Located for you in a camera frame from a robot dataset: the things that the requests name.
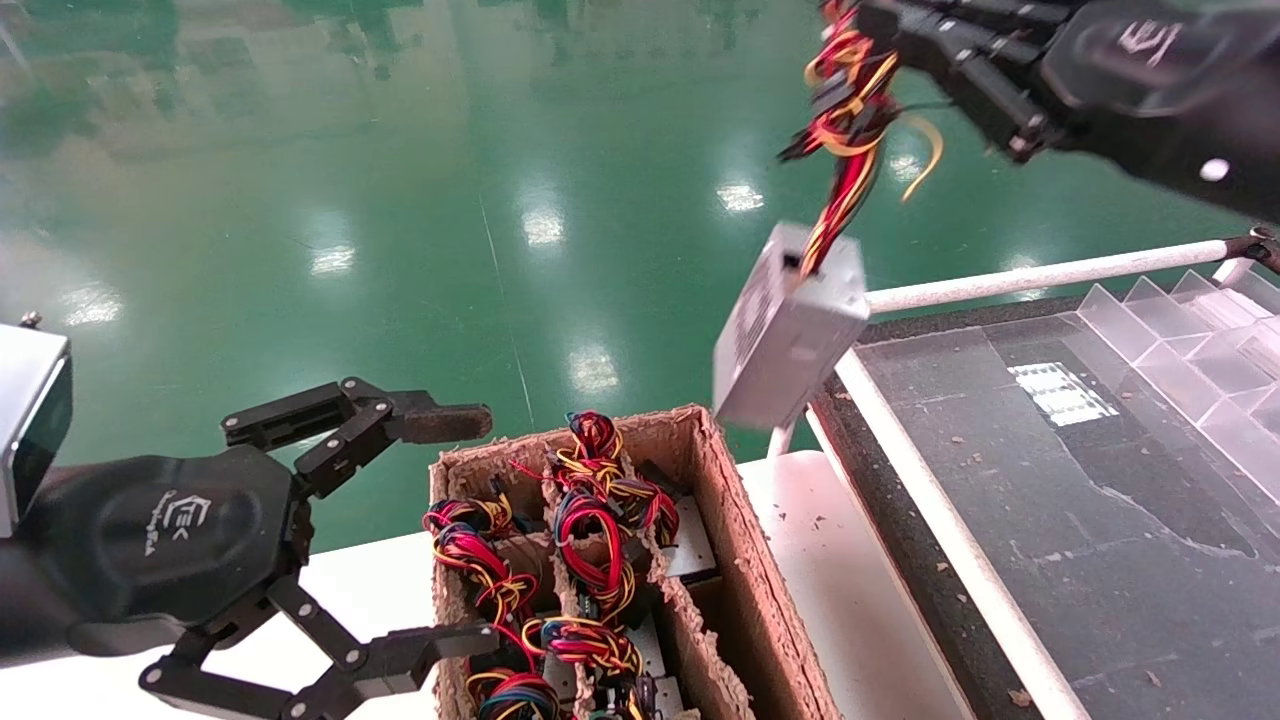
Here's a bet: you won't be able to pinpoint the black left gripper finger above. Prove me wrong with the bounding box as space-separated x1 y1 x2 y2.
222 377 494 499

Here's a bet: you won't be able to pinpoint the brown cardboard box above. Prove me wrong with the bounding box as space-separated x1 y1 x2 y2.
428 403 841 720

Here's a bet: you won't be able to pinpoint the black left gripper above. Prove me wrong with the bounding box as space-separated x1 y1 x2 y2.
0 445 501 720

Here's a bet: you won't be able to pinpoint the silver power supply coloured wires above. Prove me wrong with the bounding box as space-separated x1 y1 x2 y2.
512 410 641 496
615 460 721 586
422 497 541 626
465 668 563 720
712 0 946 431
553 488 646 626
520 615 651 691

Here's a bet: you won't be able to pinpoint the clear acrylic divider grid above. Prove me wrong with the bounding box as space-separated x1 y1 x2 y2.
1078 268 1280 501

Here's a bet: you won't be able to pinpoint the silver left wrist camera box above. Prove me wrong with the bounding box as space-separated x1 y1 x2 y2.
0 312 74 541

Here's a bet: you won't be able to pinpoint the conveyor tray with white frame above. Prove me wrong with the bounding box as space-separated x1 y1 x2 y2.
855 268 1280 720

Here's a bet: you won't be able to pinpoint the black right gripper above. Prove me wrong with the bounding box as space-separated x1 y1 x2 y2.
860 0 1280 223

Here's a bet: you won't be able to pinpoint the black cart deck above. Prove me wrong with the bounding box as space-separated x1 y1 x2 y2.
805 300 1046 720

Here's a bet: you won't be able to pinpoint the black pipe corner joint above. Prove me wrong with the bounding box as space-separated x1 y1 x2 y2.
1225 226 1280 276

